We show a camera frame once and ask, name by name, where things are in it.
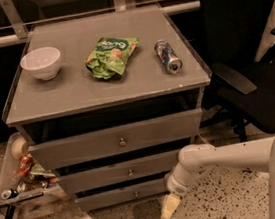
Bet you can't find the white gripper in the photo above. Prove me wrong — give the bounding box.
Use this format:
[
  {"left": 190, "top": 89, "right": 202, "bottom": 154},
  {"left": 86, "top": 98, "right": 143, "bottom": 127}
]
[{"left": 161, "top": 163, "right": 196, "bottom": 219}]

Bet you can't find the grey bottom drawer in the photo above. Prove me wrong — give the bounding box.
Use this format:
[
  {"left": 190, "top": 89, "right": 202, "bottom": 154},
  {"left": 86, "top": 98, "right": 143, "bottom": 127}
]
[{"left": 75, "top": 175, "right": 166, "bottom": 211}]

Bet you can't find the grey drawer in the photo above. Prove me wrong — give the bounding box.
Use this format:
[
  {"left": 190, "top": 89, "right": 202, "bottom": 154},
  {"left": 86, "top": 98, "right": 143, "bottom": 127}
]
[
  {"left": 75, "top": 175, "right": 166, "bottom": 211},
  {"left": 58, "top": 150, "right": 179, "bottom": 194},
  {"left": 30, "top": 108, "right": 202, "bottom": 170}
]

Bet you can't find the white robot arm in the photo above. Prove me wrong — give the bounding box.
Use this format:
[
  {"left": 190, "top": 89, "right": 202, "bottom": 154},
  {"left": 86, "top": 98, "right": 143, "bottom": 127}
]
[{"left": 161, "top": 136, "right": 275, "bottom": 219}]

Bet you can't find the grey middle drawer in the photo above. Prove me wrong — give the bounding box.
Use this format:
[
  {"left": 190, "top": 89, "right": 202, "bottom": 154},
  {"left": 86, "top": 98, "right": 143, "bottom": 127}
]
[{"left": 58, "top": 150, "right": 179, "bottom": 194}]

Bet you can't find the grey drawer cabinet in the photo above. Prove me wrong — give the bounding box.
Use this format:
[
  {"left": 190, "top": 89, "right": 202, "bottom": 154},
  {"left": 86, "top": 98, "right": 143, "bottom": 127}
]
[{"left": 3, "top": 5, "right": 210, "bottom": 211}]

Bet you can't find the grey top drawer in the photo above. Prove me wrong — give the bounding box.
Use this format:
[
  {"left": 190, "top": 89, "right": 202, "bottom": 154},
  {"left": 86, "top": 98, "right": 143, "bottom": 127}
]
[{"left": 30, "top": 108, "right": 202, "bottom": 170}]

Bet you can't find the black office chair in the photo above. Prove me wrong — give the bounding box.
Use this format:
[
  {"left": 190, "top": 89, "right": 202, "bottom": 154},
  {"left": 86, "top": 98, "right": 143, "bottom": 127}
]
[{"left": 200, "top": 0, "right": 275, "bottom": 142}]

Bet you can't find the blue soda can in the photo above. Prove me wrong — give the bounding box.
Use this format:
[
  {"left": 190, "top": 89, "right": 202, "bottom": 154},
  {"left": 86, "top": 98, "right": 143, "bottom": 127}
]
[{"left": 154, "top": 40, "right": 183, "bottom": 75}]

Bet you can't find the red soda can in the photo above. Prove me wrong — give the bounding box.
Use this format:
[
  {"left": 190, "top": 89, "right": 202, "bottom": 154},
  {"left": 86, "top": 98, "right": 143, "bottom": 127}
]
[{"left": 17, "top": 156, "right": 33, "bottom": 177}]

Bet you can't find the clear side bin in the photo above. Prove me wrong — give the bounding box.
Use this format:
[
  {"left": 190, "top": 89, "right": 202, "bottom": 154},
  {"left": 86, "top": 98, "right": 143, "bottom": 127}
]
[{"left": 0, "top": 132, "right": 66, "bottom": 205}]

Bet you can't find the green chip bag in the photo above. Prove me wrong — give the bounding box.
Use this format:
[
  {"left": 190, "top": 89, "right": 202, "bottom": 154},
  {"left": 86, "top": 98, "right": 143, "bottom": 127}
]
[{"left": 85, "top": 37, "right": 140, "bottom": 80}]

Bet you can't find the blue can in bin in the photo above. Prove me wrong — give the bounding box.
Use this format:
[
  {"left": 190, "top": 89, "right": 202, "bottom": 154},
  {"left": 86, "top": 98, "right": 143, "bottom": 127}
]
[{"left": 0, "top": 189, "right": 18, "bottom": 201}]

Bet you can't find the white bowl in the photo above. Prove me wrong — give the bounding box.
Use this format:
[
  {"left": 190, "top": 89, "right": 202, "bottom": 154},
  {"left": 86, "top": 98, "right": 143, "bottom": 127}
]
[{"left": 20, "top": 47, "right": 61, "bottom": 81}]

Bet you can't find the metal railing bar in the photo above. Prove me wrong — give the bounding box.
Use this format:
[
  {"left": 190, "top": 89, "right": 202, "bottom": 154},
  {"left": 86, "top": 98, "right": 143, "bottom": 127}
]
[{"left": 0, "top": 0, "right": 200, "bottom": 47}]

